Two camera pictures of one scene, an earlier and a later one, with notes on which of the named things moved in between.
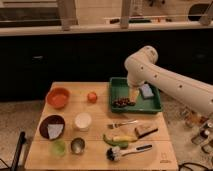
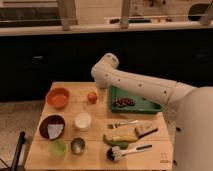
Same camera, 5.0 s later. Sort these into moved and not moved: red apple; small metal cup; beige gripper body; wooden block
Moved: beige gripper body
Not moved: red apple; small metal cup; wooden block
